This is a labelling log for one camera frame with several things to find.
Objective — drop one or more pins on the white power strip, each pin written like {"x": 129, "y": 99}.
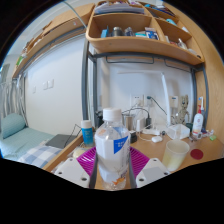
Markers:
{"x": 150, "y": 131}

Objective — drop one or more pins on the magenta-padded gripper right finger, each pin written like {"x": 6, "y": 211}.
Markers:
{"x": 151, "y": 170}

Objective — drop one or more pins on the plastic-wrapped white bun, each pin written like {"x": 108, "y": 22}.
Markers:
{"x": 79, "y": 152}

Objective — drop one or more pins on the green pillow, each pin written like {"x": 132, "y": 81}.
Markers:
{"x": 12, "y": 126}

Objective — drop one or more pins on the clear plastic water bottle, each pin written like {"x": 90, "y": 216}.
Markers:
{"x": 111, "y": 153}

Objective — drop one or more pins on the white desk lamp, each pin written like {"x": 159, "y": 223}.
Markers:
{"x": 165, "y": 100}

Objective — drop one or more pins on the wooden shelf unit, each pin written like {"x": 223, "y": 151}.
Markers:
{"x": 140, "y": 43}

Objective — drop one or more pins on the small black gadget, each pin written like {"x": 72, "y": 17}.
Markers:
{"x": 133, "y": 136}

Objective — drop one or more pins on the blue tube with white cap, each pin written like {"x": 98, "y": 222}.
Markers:
{"x": 87, "y": 135}

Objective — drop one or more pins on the blue checked blanket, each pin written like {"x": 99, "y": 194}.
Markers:
{"x": 40, "y": 156}

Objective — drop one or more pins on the black plug-in charger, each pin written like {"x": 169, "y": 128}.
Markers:
{"x": 148, "y": 121}

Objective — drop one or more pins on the grey laptop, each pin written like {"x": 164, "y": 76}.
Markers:
{"x": 60, "y": 141}

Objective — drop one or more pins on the small white computer mouse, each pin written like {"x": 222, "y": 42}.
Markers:
{"x": 156, "y": 139}

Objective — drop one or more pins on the white lotion pump bottle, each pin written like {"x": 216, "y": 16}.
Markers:
{"x": 197, "y": 123}

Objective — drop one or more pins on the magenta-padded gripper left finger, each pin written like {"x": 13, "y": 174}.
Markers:
{"x": 71, "y": 170}

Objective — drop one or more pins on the cream ceramic mug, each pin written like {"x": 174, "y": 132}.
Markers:
{"x": 175, "y": 155}

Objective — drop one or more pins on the flat round red coaster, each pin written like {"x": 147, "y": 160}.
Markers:
{"x": 196, "y": 154}

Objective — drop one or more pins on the small white digital clock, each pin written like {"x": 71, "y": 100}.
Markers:
{"x": 197, "y": 135}

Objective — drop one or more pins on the long wooden wall shelf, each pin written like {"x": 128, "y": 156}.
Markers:
{"x": 56, "y": 33}

